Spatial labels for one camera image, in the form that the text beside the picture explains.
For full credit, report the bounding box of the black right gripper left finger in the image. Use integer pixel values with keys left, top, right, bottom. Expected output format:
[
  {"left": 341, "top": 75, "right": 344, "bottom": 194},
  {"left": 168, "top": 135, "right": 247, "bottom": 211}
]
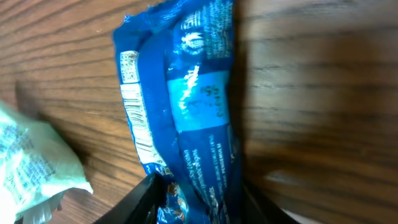
[{"left": 93, "top": 173, "right": 164, "bottom": 224}]

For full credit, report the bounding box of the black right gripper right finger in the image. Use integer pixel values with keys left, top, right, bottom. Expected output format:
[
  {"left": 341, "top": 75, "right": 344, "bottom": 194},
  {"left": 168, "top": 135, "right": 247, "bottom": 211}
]
[{"left": 241, "top": 182, "right": 299, "bottom": 224}]

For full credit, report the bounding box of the blue snack wrapper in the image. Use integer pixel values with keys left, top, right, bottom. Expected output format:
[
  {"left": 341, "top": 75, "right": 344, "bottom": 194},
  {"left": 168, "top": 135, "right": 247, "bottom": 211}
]
[{"left": 113, "top": 0, "right": 241, "bottom": 224}]

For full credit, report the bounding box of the teal tissue packet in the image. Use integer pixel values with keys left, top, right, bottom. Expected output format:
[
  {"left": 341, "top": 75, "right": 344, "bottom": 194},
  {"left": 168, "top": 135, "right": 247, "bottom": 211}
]
[{"left": 1, "top": 103, "right": 93, "bottom": 224}]

